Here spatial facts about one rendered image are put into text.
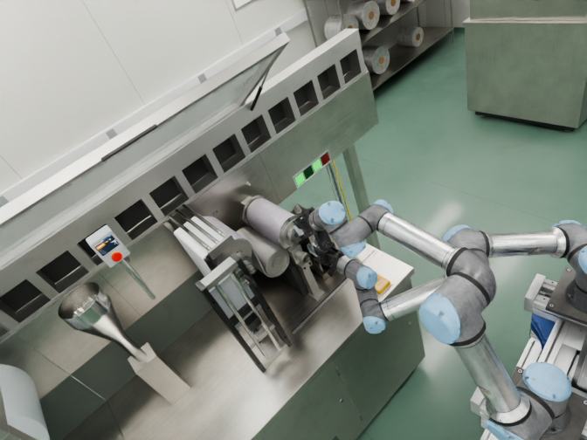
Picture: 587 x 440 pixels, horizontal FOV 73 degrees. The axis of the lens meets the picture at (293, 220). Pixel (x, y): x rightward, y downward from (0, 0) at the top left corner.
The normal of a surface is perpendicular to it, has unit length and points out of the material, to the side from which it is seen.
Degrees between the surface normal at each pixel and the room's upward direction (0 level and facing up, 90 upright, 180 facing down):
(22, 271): 90
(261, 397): 0
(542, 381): 7
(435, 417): 0
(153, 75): 90
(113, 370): 90
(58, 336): 90
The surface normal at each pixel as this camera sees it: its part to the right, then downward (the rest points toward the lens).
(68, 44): 0.63, 0.35
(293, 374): -0.30, -0.71
